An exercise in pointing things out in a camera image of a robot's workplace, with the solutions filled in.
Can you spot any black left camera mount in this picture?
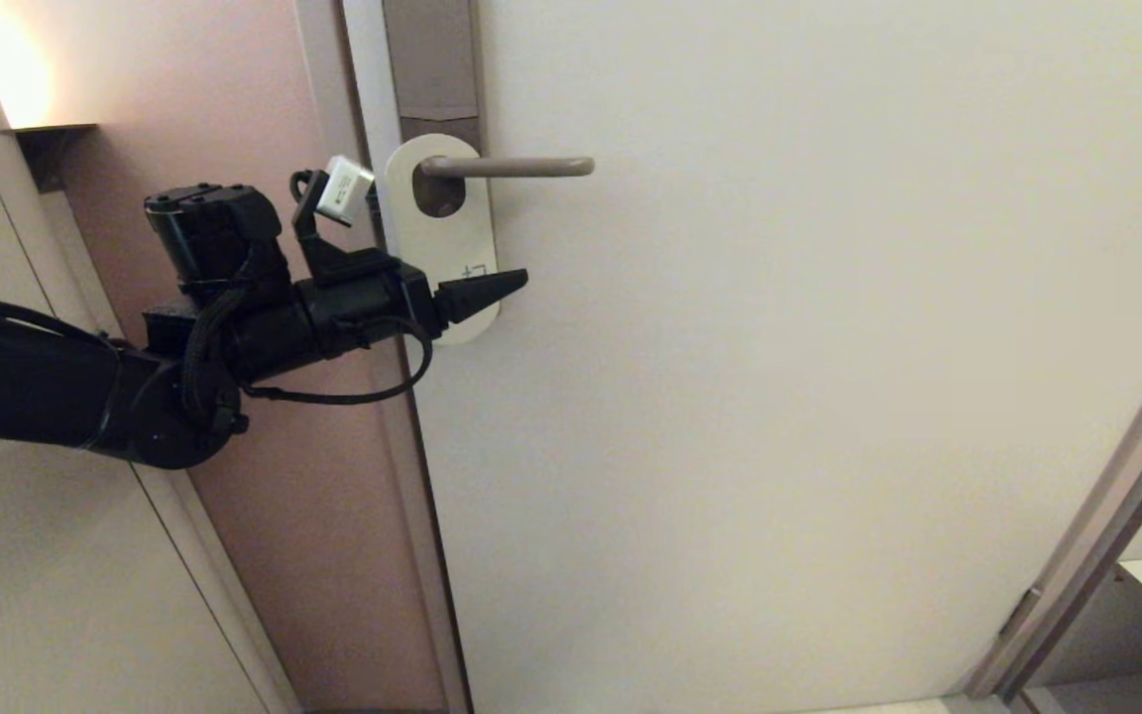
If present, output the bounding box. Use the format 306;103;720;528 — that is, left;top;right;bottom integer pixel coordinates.
290;169;400;291

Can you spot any white room door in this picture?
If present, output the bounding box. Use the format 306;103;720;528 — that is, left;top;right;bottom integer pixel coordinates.
342;0;1142;714

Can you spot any grey wardrobe frame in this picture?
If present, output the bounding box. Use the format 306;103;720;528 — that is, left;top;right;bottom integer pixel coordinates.
963;288;1142;705

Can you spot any dark wall light bracket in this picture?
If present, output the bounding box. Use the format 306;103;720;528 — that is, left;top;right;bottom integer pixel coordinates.
1;123;98;192

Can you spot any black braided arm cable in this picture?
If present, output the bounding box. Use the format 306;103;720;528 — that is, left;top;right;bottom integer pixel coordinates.
182;248;267;427

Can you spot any white plastic door hanger sign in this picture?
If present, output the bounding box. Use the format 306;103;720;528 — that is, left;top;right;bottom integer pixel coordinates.
385;134;503;346

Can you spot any thin black camera cable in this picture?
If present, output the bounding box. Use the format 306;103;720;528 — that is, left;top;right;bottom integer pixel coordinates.
239;315;433;407

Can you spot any brown metal door lock plate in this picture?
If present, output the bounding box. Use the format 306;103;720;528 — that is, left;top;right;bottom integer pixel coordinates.
382;0;485;217

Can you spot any grey metal hinge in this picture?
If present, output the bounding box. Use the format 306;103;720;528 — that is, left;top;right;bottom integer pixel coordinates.
999;588;1043;641

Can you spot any beige metal door handle lever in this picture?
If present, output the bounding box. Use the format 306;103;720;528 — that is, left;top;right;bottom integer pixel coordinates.
418;156;596;180

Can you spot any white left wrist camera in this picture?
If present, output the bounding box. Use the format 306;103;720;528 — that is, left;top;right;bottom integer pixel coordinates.
316;156;376;227

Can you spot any grey wardrobe bottom board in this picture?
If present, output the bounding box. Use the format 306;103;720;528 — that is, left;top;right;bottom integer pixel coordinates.
1024;670;1142;714

